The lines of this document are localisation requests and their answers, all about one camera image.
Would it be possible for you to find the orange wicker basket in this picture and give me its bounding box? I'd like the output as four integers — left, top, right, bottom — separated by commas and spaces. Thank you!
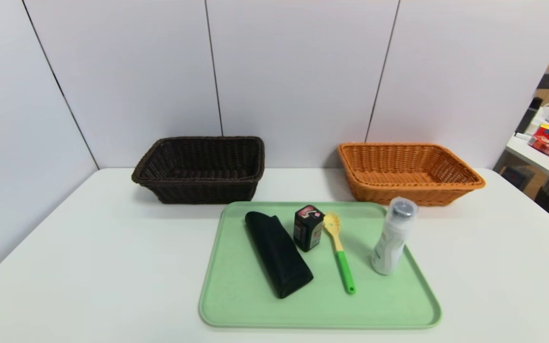
337, 142, 486, 207

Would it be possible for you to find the small black carton pink top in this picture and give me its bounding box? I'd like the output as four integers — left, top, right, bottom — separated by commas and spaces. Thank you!
294, 205, 325, 252

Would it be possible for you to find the white bottle with clear cap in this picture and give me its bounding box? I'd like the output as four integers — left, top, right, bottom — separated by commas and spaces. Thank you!
371, 197, 418, 276

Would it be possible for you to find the red snack package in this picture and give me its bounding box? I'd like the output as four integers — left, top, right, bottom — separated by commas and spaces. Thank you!
529, 136, 549, 157

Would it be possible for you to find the yellow spoon with green handle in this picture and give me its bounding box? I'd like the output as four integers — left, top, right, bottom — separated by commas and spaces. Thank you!
323, 212, 356, 295

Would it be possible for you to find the black glasses case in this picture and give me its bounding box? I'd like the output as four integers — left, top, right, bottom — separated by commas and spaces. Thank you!
244, 211, 314, 300

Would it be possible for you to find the black upright panel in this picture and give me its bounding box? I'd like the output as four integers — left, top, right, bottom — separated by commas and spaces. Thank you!
516, 97, 543, 135

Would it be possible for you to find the light green plastic tray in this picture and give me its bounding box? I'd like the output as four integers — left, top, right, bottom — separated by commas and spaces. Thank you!
199, 201, 442, 330

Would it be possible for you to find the dark brown wicker basket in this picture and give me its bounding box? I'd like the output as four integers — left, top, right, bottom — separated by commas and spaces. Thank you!
131, 136, 265, 205

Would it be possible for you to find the white side table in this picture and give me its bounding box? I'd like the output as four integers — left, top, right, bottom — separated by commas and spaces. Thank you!
506, 107, 549, 188

